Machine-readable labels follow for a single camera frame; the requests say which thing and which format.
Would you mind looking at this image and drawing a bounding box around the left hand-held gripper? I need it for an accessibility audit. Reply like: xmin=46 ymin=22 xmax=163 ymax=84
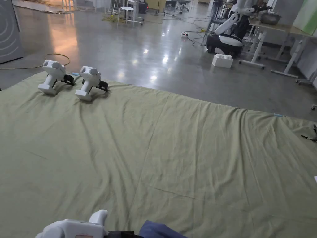
xmin=34 ymin=209 xmax=136 ymax=238

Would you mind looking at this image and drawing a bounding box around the dark blue garment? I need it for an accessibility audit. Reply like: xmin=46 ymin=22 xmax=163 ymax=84
xmin=138 ymin=220 xmax=184 ymax=238

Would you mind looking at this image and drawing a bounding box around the bed with pale green sheet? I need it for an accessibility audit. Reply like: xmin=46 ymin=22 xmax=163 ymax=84
xmin=0 ymin=72 xmax=317 ymax=238

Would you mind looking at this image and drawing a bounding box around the spare white hand-held gripper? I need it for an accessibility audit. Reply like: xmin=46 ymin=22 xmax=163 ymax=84
xmin=75 ymin=65 xmax=109 ymax=102
xmin=37 ymin=59 xmax=75 ymax=96

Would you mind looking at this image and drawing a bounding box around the grey washing machine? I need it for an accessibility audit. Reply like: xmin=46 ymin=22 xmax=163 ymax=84
xmin=0 ymin=0 xmax=24 ymax=65

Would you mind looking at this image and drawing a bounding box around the white foam block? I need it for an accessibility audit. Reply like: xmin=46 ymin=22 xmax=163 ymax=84
xmin=212 ymin=53 xmax=234 ymax=69

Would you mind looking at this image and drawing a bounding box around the white round stool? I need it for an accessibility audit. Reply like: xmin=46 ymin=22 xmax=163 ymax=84
xmin=116 ymin=6 xmax=144 ymax=28

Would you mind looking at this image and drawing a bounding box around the white and black robot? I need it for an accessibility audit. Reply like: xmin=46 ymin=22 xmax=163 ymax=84
xmin=206 ymin=0 xmax=273 ymax=59

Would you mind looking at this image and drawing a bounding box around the white-legged table with metal bowl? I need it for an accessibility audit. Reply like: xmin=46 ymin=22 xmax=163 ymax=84
xmin=239 ymin=12 xmax=317 ymax=86

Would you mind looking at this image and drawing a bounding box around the yellow cable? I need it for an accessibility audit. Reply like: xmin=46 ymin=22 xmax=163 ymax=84
xmin=0 ymin=53 xmax=71 ymax=70

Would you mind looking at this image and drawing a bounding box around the black strap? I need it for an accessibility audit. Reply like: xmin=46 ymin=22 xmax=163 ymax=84
xmin=301 ymin=124 xmax=317 ymax=142

